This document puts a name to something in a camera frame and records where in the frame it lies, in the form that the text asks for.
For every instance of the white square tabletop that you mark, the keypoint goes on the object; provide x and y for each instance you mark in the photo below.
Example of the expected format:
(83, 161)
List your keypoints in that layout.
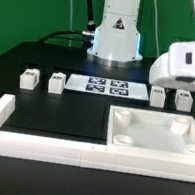
(152, 130)

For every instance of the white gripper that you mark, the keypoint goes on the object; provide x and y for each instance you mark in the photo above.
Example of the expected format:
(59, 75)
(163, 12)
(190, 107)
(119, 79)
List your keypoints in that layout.
(176, 68)

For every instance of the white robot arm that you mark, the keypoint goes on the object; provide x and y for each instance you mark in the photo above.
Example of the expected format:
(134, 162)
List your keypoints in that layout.
(116, 43)

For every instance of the white U-shaped obstacle fence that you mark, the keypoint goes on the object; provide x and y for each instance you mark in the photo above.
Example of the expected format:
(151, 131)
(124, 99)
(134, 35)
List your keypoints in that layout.
(89, 155)

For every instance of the white marker tag plate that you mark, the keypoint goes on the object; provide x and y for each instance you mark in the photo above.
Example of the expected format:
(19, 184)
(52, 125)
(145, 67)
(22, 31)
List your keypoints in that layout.
(107, 87)

